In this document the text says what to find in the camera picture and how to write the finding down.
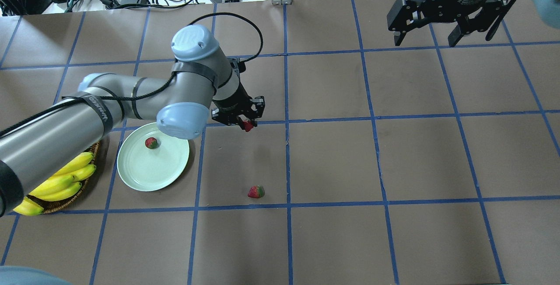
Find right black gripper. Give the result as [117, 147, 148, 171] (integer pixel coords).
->
[387, 0, 504, 47]

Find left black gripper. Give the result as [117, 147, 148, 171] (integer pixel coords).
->
[211, 83, 266, 128]

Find strawberry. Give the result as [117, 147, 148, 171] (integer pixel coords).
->
[241, 121, 255, 133]
[144, 137, 160, 149]
[247, 185, 266, 199]

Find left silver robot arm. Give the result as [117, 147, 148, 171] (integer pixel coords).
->
[0, 24, 265, 215]

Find light green plate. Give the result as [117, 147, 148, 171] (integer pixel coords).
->
[116, 122, 190, 192]

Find yellow banana bunch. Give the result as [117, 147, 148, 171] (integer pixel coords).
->
[13, 152, 97, 216]

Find wicker basket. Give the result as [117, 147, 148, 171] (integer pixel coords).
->
[26, 140, 102, 215]

